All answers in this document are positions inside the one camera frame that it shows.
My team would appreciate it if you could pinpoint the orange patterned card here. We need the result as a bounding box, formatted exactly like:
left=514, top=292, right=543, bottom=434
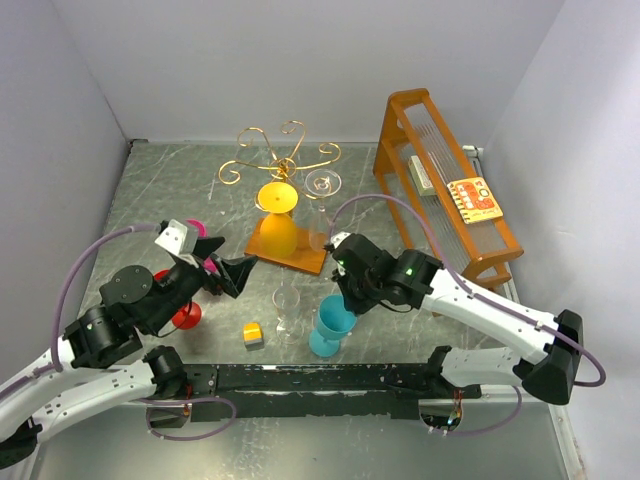
left=447, top=177, right=503, bottom=225

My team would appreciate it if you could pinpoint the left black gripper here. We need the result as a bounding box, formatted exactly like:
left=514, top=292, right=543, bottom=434
left=147, top=234, right=259, bottom=331

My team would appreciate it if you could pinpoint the white box on shelf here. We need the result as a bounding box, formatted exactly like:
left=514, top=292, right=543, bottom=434
left=408, top=155, right=436, bottom=197

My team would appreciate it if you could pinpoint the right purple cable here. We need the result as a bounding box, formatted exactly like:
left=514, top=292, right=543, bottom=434
left=327, top=193, right=607, bottom=389

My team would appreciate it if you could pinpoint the clear wine glass front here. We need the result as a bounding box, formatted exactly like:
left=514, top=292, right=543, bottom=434
left=272, top=285, right=304, bottom=344

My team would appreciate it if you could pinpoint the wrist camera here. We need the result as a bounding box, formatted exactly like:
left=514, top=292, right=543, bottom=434
left=324, top=231, right=350, bottom=253
left=154, top=219, right=199, bottom=265

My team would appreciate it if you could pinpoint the gold wire glass rack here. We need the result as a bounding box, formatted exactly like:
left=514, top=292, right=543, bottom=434
left=217, top=120, right=342, bottom=276

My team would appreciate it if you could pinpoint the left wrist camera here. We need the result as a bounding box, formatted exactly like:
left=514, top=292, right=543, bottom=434
left=154, top=219, right=199, bottom=265

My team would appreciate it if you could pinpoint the yellow plastic wine glass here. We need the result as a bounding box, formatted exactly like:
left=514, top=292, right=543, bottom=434
left=257, top=181, right=298, bottom=259

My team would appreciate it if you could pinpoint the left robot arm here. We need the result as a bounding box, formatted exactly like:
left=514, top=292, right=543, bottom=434
left=1, top=229, right=257, bottom=468

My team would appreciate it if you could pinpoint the blue plastic wine glass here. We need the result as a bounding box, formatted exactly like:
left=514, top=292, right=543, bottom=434
left=308, top=295, right=357, bottom=358

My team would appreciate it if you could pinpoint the yellow grey small block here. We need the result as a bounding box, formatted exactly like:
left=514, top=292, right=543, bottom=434
left=242, top=322, right=264, bottom=351

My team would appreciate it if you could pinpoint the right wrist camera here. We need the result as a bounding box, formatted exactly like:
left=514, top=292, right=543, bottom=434
left=324, top=231, right=350, bottom=253

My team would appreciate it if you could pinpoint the wooden shelf rack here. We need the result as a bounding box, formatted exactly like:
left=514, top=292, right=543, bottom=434
left=373, top=88, right=524, bottom=292

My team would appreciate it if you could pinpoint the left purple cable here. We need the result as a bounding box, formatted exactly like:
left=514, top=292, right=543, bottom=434
left=49, top=223, right=164, bottom=374

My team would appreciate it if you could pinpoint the clear wine glass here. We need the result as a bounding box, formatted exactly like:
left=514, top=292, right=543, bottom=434
left=305, top=169, right=342, bottom=252
left=272, top=285, right=304, bottom=344

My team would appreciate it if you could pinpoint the red plastic wine glass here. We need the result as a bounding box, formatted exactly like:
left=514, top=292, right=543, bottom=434
left=157, top=300, right=202, bottom=338

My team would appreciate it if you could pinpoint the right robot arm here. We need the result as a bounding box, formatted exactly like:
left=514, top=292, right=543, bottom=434
left=324, top=232, right=584, bottom=405

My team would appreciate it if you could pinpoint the magenta plastic wine glass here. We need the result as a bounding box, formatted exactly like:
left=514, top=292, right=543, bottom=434
left=187, top=219, right=218, bottom=273

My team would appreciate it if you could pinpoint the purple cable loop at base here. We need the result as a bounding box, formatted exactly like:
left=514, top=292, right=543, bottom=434
left=139, top=396, right=240, bottom=442

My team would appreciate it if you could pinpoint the black base frame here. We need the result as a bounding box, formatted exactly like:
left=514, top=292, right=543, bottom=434
left=152, top=362, right=457, bottom=422

